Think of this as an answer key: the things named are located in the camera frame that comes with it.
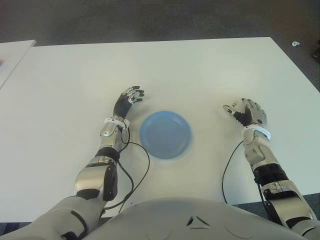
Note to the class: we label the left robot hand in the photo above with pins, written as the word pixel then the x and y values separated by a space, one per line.
pixel 121 107

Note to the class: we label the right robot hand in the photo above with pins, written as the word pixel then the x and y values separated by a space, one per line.
pixel 255 112

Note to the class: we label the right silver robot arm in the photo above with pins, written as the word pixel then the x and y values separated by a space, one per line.
pixel 260 152

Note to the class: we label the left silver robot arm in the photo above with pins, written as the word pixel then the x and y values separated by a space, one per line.
pixel 90 178

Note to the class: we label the blue plate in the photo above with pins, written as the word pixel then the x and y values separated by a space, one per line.
pixel 166 135

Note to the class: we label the small white floor object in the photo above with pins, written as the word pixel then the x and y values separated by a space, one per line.
pixel 295 44

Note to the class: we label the person leg with dark shoe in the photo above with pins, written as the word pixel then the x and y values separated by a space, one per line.
pixel 316 52

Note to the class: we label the neighbouring white table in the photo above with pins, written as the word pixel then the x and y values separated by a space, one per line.
pixel 12 57

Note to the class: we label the grey robot torso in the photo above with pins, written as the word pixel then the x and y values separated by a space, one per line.
pixel 195 220

